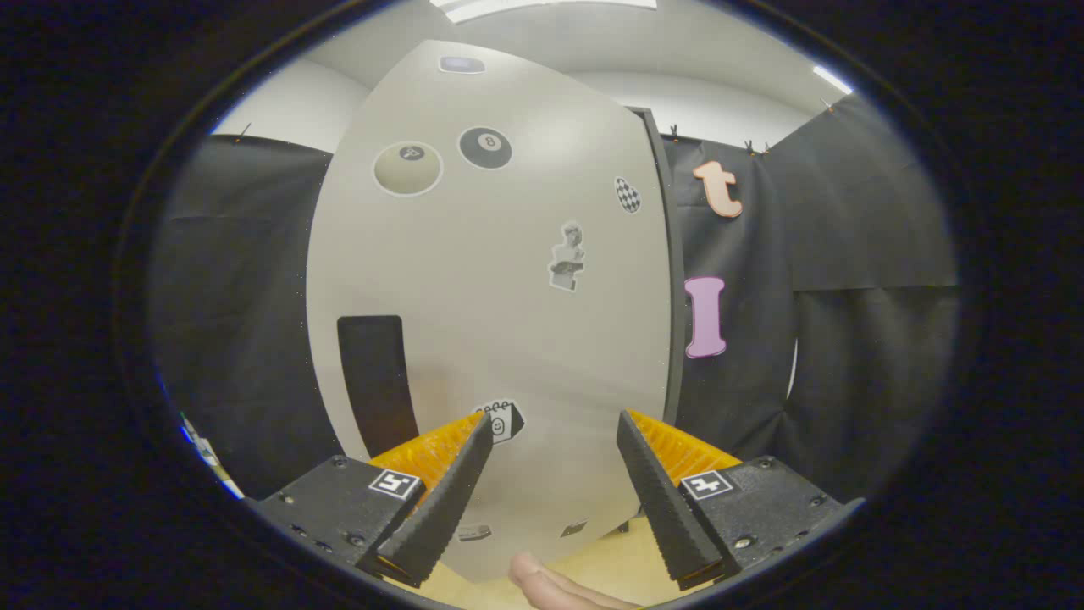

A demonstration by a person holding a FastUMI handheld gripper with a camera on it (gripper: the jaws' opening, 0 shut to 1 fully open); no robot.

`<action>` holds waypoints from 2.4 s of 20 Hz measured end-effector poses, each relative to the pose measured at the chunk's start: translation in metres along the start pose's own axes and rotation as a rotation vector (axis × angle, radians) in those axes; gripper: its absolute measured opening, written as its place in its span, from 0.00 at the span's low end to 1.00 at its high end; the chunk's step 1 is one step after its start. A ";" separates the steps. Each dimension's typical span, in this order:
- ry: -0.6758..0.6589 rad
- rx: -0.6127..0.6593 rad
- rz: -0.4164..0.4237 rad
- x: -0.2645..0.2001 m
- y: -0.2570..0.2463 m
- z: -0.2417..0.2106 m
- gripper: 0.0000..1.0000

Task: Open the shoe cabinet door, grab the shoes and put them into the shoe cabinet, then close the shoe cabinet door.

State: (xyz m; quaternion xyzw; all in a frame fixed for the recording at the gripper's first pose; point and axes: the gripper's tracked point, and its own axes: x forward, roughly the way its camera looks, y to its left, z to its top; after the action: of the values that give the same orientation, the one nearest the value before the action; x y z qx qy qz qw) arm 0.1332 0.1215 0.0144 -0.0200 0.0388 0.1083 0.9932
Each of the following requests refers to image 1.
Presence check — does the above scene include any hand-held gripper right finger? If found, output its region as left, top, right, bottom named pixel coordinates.
left=616, top=408, right=865, bottom=592

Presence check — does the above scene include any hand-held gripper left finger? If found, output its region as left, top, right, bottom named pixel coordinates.
left=246, top=412, right=495, bottom=589

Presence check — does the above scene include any black cabinet door handle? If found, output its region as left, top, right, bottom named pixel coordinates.
left=337, top=315, right=420, bottom=458

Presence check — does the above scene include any grey shoe cabinet door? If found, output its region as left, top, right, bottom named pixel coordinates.
left=305, top=40, right=674, bottom=584

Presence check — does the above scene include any grey shoe cabinet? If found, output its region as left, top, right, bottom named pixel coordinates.
left=631, top=106, right=687, bottom=535

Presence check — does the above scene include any white cluttered side table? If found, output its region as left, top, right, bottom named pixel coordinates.
left=180, top=413, right=246, bottom=501

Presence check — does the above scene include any black backdrop cloth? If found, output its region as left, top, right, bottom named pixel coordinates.
left=152, top=91, right=960, bottom=501

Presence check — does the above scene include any long ceiling light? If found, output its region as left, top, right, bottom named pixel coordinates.
left=432, top=0, right=657, bottom=24

